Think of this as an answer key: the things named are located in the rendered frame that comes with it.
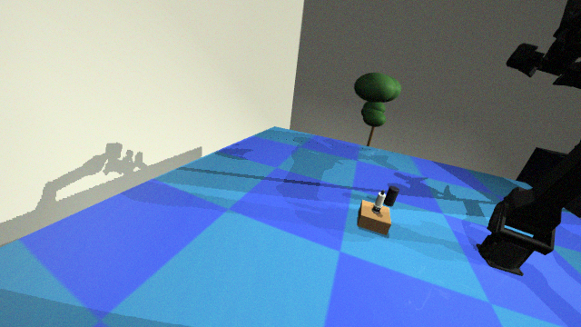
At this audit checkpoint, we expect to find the tan wooden block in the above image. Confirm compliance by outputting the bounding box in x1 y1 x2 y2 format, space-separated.
358 200 391 235

